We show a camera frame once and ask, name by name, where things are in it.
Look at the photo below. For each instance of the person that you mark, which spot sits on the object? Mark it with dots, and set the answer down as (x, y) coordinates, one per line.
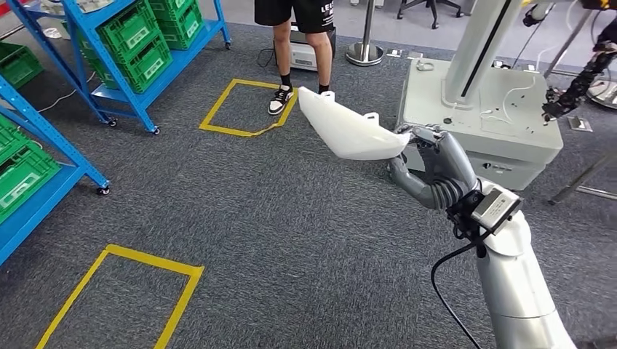
(282, 53)

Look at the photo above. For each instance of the grey white parts pile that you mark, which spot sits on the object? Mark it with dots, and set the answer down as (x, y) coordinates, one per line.
(91, 5)

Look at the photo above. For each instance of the yellow floor tape square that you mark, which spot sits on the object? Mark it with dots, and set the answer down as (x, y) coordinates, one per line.
(154, 263)
(218, 104)

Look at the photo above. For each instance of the chrome stanchion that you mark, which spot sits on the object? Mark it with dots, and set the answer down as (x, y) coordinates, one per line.
(365, 53)

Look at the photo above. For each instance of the chrome round base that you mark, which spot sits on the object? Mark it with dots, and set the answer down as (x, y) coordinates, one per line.
(605, 94)

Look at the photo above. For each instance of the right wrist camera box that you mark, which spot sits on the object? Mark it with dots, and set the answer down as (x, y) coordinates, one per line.
(494, 208)

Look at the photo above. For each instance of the black office chair base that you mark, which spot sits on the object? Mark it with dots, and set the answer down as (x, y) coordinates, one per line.
(432, 9)

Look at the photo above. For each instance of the white plastic shell part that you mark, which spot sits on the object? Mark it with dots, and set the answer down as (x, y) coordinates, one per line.
(352, 135)

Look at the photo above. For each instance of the grey box device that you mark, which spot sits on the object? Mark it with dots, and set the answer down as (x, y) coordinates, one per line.
(301, 55)

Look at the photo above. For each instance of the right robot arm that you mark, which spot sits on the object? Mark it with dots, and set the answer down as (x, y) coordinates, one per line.
(516, 289)

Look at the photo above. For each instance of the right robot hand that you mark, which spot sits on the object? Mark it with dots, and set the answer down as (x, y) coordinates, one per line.
(446, 161)

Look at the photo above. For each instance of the metal floor socket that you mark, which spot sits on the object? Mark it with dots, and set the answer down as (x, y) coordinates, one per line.
(393, 53)
(580, 124)
(415, 55)

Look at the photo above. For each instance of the stainless steel table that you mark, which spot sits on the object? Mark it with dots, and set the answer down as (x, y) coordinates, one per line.
(583, 178)

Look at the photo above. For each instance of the grey machine base with column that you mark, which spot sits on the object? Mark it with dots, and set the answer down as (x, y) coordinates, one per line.
(506, 135)

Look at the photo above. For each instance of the crumpled clear plastic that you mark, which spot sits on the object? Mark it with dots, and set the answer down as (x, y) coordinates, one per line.
(53, 33)

